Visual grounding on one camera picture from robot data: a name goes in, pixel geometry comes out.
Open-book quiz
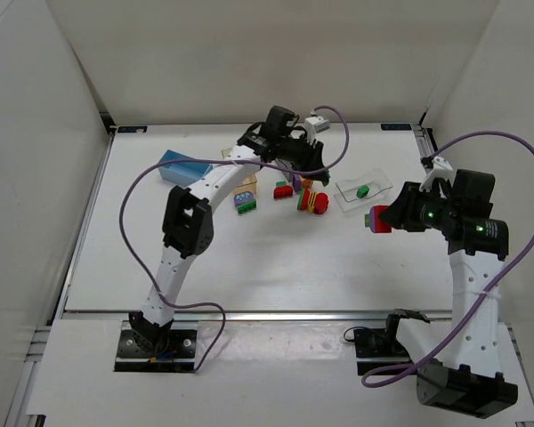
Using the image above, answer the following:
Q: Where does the red arched lego brick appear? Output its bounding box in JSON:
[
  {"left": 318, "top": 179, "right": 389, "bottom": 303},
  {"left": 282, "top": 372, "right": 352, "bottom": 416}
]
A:
[{"left": 273, "top": 185, "right": 295, "bottom": 199}]

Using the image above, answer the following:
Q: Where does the small green lego brick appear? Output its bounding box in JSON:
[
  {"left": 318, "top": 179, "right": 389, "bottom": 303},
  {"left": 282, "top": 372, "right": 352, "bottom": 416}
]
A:
[{"left": 356, "top": 185, "right": 370, "bottom": 198}]

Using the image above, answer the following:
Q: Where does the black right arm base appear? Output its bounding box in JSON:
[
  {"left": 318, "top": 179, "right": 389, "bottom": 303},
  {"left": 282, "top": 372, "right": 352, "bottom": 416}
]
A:
[{"left": 343, "top": 309, "right": 431, "bottom": 376}]

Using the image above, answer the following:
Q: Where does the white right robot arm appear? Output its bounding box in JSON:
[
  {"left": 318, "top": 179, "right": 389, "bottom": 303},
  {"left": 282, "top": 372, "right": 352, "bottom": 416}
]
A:
[{"left": 379, "top": 169, "right": 518, "bottom": 419}]

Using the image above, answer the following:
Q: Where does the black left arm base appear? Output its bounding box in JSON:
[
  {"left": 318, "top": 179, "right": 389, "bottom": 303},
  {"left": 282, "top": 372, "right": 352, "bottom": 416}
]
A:
[{"left": 113, "top": 322, "right": 198, "bottom": 374}]

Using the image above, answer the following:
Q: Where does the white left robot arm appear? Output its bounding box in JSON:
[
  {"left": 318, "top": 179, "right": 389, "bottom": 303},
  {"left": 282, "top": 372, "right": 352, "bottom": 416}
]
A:
[{"left": 129, "top": 106, "right": 329, "bottom": 355}]

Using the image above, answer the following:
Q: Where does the purple orange lego piece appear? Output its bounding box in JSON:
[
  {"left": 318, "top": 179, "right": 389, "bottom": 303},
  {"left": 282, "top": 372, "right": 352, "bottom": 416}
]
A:
[{"left": 291, "top": 173, "right": 313, "bottom": 193}]

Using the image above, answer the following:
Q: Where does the red yellow green lego stack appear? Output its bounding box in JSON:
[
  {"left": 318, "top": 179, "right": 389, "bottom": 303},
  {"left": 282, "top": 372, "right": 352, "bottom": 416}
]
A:
[{"left": 296, "top": 189, "right": 329, "bottom": 215}]

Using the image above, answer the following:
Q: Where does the clear transparent container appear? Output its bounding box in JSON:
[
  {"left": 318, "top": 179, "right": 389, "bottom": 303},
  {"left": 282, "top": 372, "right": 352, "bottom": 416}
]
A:
[{"left": 334, "top": 168, "right": 392, "bottom": 213}]

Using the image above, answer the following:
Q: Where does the green lego plate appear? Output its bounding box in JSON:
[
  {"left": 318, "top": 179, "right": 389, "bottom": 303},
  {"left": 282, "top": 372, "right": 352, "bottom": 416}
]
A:
[{"left": 237, "top": 199, "right": 257, "bottom": 214}]

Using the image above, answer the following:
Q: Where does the purple lego piece with flower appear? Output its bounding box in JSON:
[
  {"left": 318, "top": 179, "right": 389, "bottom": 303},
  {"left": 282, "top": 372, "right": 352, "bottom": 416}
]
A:
[{"left": 234, "top": 191, "right": 255, "bottom": 207}]

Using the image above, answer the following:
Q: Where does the blue rectangular container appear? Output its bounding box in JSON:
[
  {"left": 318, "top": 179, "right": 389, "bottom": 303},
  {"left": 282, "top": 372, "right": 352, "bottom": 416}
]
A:
[{"left": 158, "top": 149, "right": 213, "bottom": 187}]

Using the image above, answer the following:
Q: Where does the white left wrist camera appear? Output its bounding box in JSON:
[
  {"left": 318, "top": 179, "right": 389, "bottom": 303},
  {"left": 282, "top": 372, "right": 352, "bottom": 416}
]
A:
[{"left": 303, "top": 116, "right": 331, "bottom": 137}]

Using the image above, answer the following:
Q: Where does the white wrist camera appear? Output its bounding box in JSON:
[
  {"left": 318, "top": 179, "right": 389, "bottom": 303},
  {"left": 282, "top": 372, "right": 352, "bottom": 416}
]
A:
[
  {"left": 303, "top": 116, "right": 331, "bottom": 137},
  {"left": 419, "top": 156, "right": 453, "bottom": 192}
]

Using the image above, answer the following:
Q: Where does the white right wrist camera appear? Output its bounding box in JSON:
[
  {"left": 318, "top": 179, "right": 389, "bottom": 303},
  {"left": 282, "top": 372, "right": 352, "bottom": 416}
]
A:
[{"left": 419, "top": 156, "right": 453, "bottom": 192}]

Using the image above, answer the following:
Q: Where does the right aluminium frame rail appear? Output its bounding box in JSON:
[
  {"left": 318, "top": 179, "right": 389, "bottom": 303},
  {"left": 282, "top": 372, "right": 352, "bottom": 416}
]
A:
[{"left": 411, "top": 125, "right": 438, "bottom": 158}]

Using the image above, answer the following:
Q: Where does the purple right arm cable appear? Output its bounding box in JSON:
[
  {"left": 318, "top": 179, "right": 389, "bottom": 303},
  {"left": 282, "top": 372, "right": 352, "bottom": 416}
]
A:
[{"left": 360, "top": 131, "right": 534, "bottom": 389}]

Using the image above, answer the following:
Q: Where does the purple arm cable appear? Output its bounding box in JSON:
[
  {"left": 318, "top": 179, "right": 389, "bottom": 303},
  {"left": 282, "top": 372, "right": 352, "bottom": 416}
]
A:
[
  {"left": 360, "top": 131, "right": 534, "bottom": 389},
  {"left": 119, "top": 105, "right": 351, "bottom": 373}
]

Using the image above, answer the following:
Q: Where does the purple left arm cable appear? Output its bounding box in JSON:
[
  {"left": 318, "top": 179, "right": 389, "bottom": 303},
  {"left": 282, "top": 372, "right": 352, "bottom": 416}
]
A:
[{"left": 119, "top": 105, "right": 351, "bottom": 373}]

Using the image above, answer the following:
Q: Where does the aluminium table edge rail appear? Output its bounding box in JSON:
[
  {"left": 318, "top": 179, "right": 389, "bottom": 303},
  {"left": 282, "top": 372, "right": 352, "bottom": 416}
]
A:
[{"left": 57, "top": 309, "right": 486, "bottom": 322}]

